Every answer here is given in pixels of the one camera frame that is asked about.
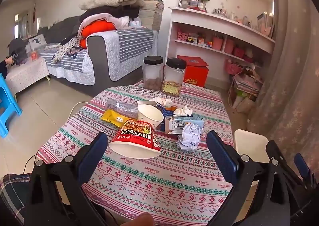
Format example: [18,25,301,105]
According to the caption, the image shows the white trash bin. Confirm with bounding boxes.
[234,129,271,187]

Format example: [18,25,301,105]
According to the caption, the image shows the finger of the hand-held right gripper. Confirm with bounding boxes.
[265,140,307,190]
[293,153,319,192]

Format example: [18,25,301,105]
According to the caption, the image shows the patterned tablecloth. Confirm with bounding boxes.
[36,83,236,226]

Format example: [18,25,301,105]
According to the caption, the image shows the white bookshelf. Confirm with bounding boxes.
[164,0,276,92]

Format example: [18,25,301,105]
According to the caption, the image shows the clear jar with brown nuts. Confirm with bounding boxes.
[143,56,163,91]

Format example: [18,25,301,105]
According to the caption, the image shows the white cable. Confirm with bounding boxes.
[67,102,89,123]

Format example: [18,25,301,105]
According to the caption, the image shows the white paper cup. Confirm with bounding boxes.
[137,104,164,130]

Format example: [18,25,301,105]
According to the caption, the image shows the person's left hand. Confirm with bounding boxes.
[119,212,155,226]

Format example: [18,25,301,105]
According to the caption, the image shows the red instant noodle cup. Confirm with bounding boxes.
[109,119,162,159]

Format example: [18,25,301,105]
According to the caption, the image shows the white tissue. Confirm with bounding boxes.
[150,97,172,107]
[173,105,193,117]

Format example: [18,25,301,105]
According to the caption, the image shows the yellow snack packet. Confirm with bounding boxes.
[101,109,130,127]

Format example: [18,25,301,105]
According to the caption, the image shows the orange cushion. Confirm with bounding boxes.
[80,19,117,48]

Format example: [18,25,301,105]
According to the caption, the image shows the blue plastic stool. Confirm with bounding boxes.
[0,73,23,138]

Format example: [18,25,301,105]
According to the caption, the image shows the person's plaid trouser leg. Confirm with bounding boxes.
[0,173,33,226]

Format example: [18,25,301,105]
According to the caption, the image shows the large pink slotted basket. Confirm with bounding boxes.
[225,59,242,74]

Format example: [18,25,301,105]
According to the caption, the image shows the tall stack of books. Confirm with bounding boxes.
[138,0,165,32]

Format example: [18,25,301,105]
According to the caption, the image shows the clear jar with peanuts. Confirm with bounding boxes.
[161,58,187,97]

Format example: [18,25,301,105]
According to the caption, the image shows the dark blue carton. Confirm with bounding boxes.
[156,104,178,117]

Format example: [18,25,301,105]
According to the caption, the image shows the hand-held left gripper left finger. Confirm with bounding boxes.
[24,131,109,226]

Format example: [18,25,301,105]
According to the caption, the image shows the floral lace curtain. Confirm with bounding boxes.
[247,0,319,157]

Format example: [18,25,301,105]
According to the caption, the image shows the white paper ball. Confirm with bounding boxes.
[176,123,203,151]

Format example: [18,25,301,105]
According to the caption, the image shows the pile of papers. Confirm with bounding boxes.
[232,67,263,97]

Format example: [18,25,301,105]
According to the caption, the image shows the light blue carton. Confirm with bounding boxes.
[164,115,204,134]

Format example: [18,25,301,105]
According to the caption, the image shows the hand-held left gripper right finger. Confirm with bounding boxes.
[206,130,291,226]

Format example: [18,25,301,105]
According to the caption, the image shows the floral cloth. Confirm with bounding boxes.
[52,38,84,63]

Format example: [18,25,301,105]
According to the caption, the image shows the pink and white clothes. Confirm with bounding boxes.
[78,13,130,37]

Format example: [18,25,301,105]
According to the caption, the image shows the red cardboard box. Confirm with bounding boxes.
[177,55,209,88]

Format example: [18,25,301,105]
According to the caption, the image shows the grey sofa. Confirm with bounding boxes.
[37,16,159,92]

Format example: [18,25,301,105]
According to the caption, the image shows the black bag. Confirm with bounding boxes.
[7,37,28,65]

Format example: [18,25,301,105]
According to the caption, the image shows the clear plastic bag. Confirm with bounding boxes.
[107,98,139,119]

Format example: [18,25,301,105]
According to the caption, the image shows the small table with white cloth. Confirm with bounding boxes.
[5,58,50,96]

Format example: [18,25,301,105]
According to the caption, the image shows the striped quilted sofa cover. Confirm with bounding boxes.
[38,29,158,86]

